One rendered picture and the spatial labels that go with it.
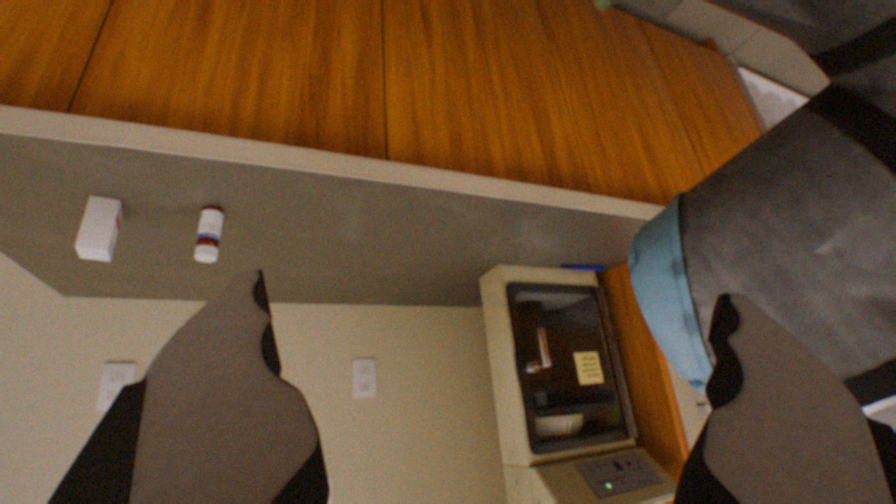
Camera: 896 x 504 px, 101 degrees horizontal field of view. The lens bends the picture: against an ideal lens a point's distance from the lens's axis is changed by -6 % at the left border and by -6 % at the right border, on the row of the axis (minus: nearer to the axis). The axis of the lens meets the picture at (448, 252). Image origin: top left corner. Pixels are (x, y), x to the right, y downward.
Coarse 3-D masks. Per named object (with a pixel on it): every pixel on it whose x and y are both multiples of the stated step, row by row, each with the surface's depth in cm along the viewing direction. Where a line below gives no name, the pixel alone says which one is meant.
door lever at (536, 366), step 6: (540, 330) 92; (540, 336) 92; (540, 342) 91; (546, 342) 91; (540, 348) 91; (546, 348) 91; (540, 354) 91; (546, 354) 90; (534, 360) 94; (546, 360) 89; (534, 366) 93; (540, 366) 91; (546, 366) 89
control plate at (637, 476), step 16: (576, 464) 85; (592, 464) 86; (608, 464) 87; (624, 464) 88; (640, 464) 89; (592, 480) 82; (608, 480) 83; (624, 480) 83; (640, 480) 84; (656, 480) 85; (608, 496) 79
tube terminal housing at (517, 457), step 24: (504, 288) 100; (504, 312) 98; (504, 336) 97; (504, 360) 97; (504, 384) 96; (504, 408) 95; (504, 432) 94; (504, 456) 93; (528, 456) 85; (552, 456) 88; (576, 456) 90; (528, 480) 84
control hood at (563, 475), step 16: (640, 448) 94; (544, 464) 86; (560, 464) 85; (656, 464) 90; (544, 480) 80; (560, 480) 80; (576, 480) 81; (672, 480) 86; (544, 496) 79; (560, 496) 77; (576, 496) 77; (592, 496) 78; (624, 496) 80; (640, 496) 80; (656, 496) 81; (672, 496) 82
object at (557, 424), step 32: (512, 288) 100; (544, 288) 104; (576, 288) 108; (512, 320) 96; (544, 320) 100; (576, 320) 104; (576, 352) 100; (608, 352) 104; (544, 384) 93; (576, 384) 96; (608, 384) 100; (544, 416) 89; (576, 416) 93; (608, 416) 96; (544, 448) 86; (576, 448) 89
